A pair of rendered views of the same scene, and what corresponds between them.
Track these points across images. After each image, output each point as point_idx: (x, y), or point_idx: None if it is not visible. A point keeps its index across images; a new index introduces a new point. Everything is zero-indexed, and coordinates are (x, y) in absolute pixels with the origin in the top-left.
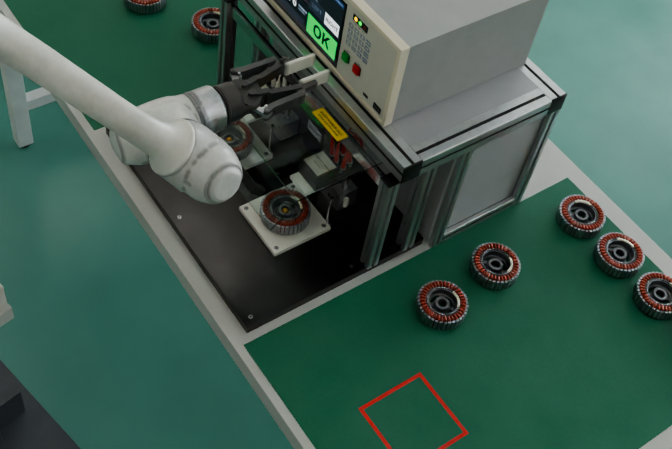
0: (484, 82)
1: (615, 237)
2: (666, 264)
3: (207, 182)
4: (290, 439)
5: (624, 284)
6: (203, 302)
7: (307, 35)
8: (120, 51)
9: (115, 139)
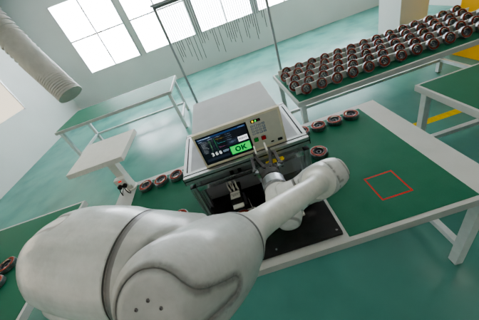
0: None
1: (312, 125)
2: (321, 119)
3: (346, 169)
4: (396, 230)
5: (328, 127)
6: (323, 249)
7: (234, 155)
8: None
9: (291, 220)
